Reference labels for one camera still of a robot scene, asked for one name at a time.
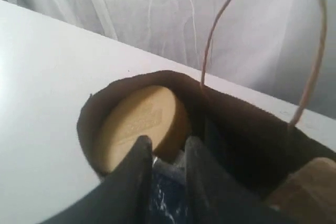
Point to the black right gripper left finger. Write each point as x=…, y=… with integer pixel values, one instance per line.
x=122, y=197

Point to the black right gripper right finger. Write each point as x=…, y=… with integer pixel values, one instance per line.
x=215, y=197

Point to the noodle packet blue and white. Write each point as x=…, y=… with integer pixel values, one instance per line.
x=168, y=203

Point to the clear jar with gold lid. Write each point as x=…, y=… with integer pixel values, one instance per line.
x=155, y=112

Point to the brown kraft coffee pouch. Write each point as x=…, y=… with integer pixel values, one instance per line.
x=308, y=193

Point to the brown paper shopping bag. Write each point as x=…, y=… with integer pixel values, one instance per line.
x=263, y=149

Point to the white background curtain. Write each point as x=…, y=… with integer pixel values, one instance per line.
x=265, y=45

